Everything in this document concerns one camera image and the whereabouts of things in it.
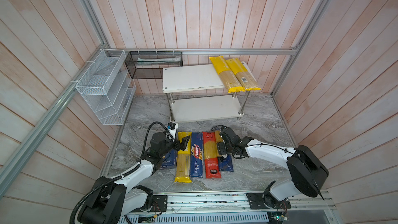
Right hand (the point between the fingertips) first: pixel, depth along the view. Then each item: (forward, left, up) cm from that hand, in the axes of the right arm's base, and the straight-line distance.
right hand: (222, 146), depth 91 cm
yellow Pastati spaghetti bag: (-11, +22, +1) cm, 25 cm away
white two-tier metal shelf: (+49, +17, -5) cm, 52 cm away
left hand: (+1, +23, +9) cm, 24 cm away
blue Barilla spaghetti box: (-7, +15, +1) cm, 17 cm away
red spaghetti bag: (-10, +7, +1) cm, 12 cm away
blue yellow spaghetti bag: (-10, -1, 0) cm, 10 cm away
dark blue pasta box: (-12, +29, +5) cm, 31 cm away
